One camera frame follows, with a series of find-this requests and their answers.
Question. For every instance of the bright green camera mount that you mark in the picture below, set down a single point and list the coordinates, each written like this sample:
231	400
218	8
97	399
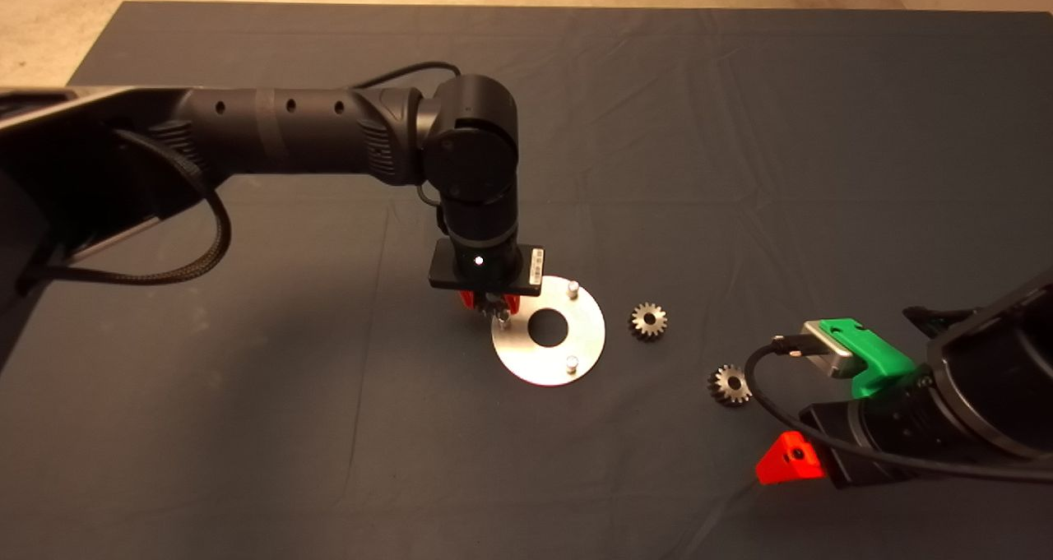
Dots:
880	363

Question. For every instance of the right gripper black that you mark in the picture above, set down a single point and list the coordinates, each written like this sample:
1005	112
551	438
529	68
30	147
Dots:
888	428

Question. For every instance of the dark grey table cloth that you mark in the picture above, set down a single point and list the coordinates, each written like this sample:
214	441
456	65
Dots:
658	132

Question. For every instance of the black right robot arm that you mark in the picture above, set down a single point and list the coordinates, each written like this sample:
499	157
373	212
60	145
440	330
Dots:
1004	363

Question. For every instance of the round metal carrier plate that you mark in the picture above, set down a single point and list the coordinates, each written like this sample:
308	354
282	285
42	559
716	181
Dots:
576	338

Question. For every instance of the small steel planetary gear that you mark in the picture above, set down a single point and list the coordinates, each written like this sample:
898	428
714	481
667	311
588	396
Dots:
494	305
640	328
720	391

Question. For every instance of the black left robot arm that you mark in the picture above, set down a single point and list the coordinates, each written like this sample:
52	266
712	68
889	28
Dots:
288	132

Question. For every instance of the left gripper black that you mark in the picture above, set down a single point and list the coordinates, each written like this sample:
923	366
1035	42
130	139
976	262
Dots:
485	268

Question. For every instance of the small silver camera box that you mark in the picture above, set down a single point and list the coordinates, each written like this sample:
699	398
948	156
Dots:
835	358

